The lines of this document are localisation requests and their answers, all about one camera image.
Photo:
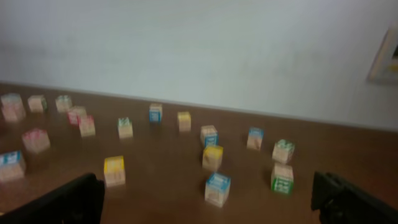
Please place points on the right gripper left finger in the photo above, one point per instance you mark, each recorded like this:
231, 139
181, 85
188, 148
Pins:
79, 201

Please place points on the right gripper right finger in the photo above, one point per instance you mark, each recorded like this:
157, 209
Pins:
341, 202

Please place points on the yellow letter U block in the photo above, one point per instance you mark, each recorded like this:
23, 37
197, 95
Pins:
114, 171

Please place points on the green side wooden block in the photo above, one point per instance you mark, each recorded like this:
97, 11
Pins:
282, 179

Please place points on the red letter O block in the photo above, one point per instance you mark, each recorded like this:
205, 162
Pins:
36, 140

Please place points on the blue letter P block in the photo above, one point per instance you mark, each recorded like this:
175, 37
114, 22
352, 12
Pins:
12, 166

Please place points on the green letter J block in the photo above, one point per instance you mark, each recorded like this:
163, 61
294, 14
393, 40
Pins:
283, 151

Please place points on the red tilted A block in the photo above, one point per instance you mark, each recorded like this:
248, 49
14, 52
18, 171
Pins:
86, 125

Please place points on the green letter Z block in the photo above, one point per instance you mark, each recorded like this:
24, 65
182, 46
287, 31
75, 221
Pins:
125, 129

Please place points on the red I side block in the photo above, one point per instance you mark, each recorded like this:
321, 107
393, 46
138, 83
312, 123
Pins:
74, 114

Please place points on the green letter L block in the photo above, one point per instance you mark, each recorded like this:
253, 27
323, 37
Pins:
63, 103

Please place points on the plain wooden block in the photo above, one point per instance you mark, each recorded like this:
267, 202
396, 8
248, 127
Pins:
37, 104

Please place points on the blue letter K block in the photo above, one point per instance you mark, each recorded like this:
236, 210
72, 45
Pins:
255, 136

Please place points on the red letter A block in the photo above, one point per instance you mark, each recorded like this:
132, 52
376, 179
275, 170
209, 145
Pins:
12, 107

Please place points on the blue side wooden block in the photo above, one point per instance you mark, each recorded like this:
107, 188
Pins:
155, 113

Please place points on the blue letter S block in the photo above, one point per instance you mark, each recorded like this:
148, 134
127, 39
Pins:
217, 189

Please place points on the yellow block far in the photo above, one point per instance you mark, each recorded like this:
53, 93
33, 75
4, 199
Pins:
184, 121

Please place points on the yellow block right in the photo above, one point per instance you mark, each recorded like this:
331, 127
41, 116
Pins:
212, 158

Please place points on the blue side tilted block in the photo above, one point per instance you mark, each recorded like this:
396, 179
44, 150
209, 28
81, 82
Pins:
209, 136

